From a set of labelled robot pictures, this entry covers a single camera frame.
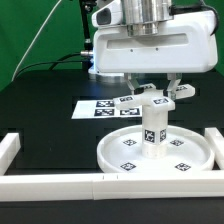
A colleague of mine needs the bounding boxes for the white cable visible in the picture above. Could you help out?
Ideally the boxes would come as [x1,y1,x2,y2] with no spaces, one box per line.
[11,0,64,73]

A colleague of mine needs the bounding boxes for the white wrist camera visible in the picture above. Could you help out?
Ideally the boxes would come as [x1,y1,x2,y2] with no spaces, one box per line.
[91,0,123,28]

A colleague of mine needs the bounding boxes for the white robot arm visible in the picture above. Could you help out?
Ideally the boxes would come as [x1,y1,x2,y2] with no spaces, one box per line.
[90,0,218,99]

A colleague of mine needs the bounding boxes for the white left fence bar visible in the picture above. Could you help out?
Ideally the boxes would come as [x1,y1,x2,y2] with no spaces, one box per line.
[0,133,21,176]

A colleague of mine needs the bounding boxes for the white marker tag board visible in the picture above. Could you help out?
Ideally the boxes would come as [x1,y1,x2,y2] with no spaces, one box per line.
[72,100,142,119]

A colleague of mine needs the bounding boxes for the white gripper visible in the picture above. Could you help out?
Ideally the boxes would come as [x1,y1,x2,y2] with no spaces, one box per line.
[94,11,218,100]

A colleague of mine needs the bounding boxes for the white round table top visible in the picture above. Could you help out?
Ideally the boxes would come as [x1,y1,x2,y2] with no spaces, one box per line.
[97,125,215,174]

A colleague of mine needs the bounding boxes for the white right fence bar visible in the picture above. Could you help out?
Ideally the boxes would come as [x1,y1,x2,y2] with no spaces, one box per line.
[204,127,224,170]

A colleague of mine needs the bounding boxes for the white fence bar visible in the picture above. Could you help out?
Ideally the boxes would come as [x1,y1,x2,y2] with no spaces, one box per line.
[0,133,21,176]
[204,127,224,170]
[0,170,224,202]

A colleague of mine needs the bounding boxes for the white front fence bar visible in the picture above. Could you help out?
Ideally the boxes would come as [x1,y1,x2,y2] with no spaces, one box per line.
[0,170,224,202]

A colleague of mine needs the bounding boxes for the white cross-shaped table base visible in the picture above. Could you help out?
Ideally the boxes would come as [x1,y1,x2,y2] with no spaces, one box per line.
[113,84,195,113]

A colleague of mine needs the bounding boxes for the black cable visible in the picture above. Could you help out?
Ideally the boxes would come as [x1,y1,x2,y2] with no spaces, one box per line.
[11,53,94,83]

